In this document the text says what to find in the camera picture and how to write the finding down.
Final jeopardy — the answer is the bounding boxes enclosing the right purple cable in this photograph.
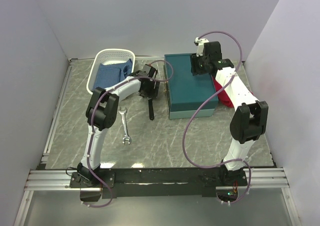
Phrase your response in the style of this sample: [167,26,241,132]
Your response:
[181,30,251,205]

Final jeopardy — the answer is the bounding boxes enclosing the teal storage box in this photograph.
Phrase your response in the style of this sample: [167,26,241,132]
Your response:
[164,53,216,120]

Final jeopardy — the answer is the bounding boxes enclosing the silver open-end wrench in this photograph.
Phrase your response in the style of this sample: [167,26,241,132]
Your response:
[119,107,132,144]

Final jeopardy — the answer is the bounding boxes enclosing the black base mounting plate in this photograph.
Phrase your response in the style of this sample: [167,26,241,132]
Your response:
[69,168,249,199]

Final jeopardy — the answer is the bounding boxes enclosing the magenta cloth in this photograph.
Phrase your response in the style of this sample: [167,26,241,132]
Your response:
[211,76,234,108]

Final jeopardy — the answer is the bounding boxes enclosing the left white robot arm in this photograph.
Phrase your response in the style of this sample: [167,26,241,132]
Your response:
[76,64,162,187]

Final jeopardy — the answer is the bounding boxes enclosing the black adjustable wrench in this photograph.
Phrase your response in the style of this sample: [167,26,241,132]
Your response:
[148,98,155,121]

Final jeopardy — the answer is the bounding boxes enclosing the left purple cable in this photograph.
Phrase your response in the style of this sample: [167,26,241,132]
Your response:
[87,60,175,209]

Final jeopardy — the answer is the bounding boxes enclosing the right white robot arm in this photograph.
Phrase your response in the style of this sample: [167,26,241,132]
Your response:
[191,38,269,186]

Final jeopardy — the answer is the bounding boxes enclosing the purple cable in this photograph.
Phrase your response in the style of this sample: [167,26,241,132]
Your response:
[87,60,175,209]
[181,30,251,205]

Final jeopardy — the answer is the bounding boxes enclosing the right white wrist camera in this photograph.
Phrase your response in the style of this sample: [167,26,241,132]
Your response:
[194,37,209,57]

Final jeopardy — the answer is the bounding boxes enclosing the white plastic basket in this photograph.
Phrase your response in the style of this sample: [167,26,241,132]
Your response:
[86,48,136,94]

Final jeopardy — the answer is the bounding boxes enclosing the blue checkered cloth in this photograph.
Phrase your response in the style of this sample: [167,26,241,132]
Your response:
[92,59,133,90]

